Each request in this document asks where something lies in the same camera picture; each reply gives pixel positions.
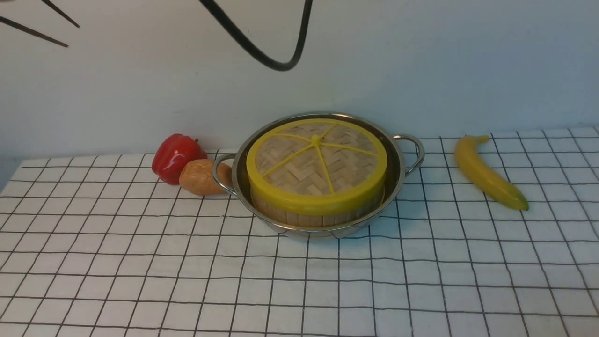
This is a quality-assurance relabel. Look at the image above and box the woven bamboo steamer lid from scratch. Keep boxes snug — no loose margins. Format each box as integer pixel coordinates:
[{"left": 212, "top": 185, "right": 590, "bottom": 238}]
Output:
[{"left": 246, "top": 118, "right": 388, "bottom": 216}]

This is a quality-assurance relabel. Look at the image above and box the bamboo steamer basket yellow rim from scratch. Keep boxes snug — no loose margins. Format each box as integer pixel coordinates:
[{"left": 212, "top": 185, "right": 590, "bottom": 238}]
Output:
[{"left": 251, "top": 186, "right": 385, "bottom": 229}]

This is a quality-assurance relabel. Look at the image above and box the brown potato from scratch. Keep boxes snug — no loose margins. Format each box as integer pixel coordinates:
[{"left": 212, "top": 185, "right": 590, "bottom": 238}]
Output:
[{"left": 179, "top": 159, "right": 226, "bottom": 196}]

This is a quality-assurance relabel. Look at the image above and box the red bell pepper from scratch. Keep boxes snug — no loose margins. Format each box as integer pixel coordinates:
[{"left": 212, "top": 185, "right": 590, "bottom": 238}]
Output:
[{"left": 151, "top": 133, "right": 208, "bottom": 185}]

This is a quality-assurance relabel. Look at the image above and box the yellow banana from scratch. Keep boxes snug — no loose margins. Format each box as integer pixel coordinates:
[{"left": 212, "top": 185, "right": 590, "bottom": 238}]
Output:
[{"left": 454, "top": 135, "right": 530, "bottom": 211}]

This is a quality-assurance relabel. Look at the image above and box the white checkered tablecloth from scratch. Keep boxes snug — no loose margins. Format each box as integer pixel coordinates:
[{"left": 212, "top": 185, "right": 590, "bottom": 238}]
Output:
[{"left": 0, "top": 127, "right": 599, "bottom": 337}]

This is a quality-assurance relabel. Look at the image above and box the stainless steel two-handled pot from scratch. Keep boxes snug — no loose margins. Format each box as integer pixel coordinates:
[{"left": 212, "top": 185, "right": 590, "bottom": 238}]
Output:
[{"left": 212, "top": 112, "right": 425, "bottom": 239}]

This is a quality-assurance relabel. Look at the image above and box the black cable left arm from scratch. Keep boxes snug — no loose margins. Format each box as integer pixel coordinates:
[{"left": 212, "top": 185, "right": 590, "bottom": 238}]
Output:
[{"left": 199, "top": 0, "right": 314, "bottom": 72}]

